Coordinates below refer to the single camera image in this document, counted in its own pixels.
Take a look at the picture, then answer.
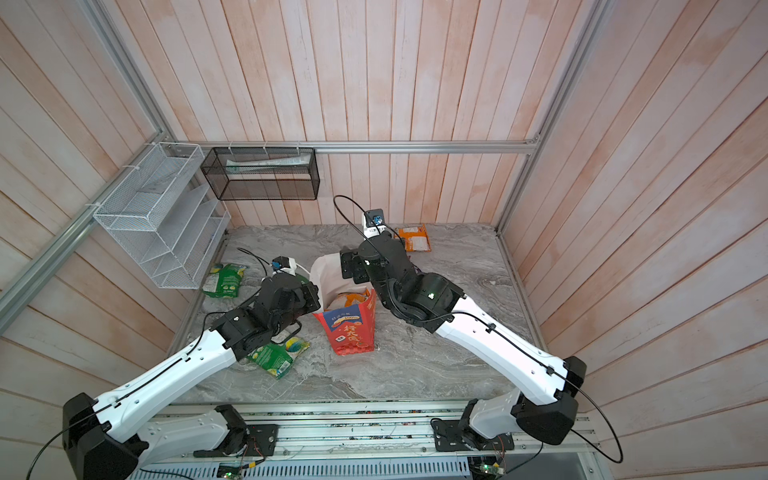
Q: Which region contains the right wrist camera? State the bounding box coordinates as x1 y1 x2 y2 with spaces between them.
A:
362 209 387 238

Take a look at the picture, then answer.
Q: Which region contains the aluminium frame rail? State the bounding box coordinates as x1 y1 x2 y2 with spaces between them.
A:
1 1 615 332

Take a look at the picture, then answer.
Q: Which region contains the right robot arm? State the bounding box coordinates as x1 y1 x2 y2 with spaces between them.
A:
340 232 586 446

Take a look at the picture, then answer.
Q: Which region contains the green candy bag far left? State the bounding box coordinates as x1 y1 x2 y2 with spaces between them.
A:
202 263 247 299

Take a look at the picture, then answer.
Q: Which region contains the orange Fox's fruits candy bag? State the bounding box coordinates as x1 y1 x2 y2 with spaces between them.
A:
327 289 372 311

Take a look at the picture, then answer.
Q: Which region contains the white wire mesh shelf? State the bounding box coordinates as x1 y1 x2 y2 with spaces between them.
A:
94 143 230 290

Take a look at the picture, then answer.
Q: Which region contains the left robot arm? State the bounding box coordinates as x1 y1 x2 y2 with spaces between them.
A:
62 272 321 479

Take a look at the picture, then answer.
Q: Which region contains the black wire mesh basket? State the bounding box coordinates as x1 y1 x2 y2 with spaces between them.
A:
201 146 321 201

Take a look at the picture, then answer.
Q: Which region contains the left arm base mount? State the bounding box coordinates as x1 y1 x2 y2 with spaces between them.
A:
193 404 279 458

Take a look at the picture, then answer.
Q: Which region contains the red paper bag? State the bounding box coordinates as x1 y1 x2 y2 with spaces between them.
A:
310 253 377 356

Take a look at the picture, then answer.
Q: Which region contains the orange candy bag by wall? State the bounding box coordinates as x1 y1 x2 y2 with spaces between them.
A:
397 225 431 252

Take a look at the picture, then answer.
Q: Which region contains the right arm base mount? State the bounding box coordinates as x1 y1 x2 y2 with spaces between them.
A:
430 418 515 453

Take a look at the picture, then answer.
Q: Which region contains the green candy bag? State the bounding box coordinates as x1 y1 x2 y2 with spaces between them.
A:
202 263 247 299
247 337 311 379

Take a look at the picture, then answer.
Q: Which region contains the green candy bag near front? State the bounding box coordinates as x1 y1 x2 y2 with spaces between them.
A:
247 337 311 379

